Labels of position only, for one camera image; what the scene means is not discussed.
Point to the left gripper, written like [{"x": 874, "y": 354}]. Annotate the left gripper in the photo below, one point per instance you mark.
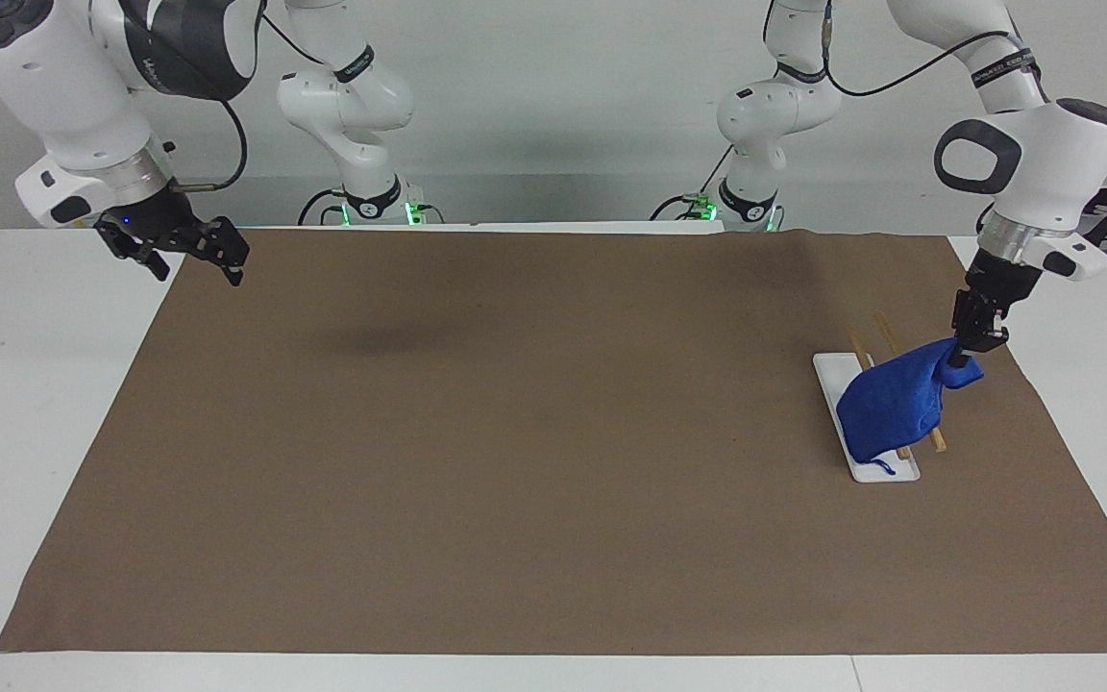
[{"x": 1000, "y": 281}]

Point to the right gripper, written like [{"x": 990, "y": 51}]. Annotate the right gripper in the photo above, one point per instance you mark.
[{"x": 152, "y": 219}]

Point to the blue towel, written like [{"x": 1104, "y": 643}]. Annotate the blue towel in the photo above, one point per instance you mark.
[{"x": 895, "y": 404}]

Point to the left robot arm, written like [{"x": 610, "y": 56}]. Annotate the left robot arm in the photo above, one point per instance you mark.
[{"x": 1053, "y": 154}]

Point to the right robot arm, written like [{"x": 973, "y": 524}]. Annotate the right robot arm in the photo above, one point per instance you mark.
[{"x": 54, "y": 86}]

